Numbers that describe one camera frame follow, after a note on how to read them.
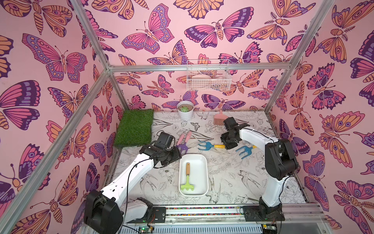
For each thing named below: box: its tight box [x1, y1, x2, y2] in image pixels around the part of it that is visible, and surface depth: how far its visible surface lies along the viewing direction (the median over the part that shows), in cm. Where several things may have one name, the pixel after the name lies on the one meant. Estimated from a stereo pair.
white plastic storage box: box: [178, 153, 210, 197], surface depth 87 cm
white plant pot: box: [176, 100, 195, 121], surface depth 115 cm
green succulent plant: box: [180, 105, 190, 113], surface depth 108 cm
